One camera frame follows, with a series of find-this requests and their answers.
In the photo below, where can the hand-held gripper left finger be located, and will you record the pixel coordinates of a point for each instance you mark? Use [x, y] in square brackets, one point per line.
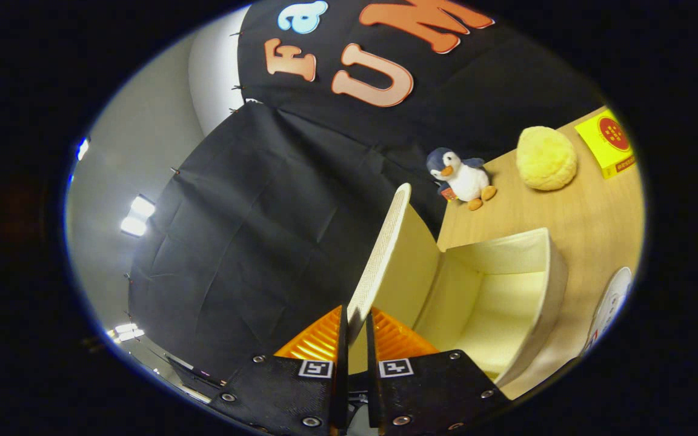
[342, 396]

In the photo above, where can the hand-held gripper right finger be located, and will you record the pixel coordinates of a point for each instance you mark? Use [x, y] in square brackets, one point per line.
[373, 393]

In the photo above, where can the beige fabric storage box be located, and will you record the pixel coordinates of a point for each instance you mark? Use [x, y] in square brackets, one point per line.
[494, 303]

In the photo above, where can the white canvas shoe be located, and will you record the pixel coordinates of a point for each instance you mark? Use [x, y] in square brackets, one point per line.
[612, 300]

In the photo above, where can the ceiling light panel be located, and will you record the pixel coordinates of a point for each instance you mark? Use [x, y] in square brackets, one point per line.
[83, 149]
[138, 216]
[126, 332]

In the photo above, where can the penguin plush toy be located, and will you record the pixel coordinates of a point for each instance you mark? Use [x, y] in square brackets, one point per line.
[467, 178]

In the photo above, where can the round yellow plush cushion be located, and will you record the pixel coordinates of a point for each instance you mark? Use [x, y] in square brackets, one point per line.
[546, 158]

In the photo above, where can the yellow book with red circle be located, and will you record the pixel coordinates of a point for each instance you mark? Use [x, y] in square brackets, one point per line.
[597, 145]

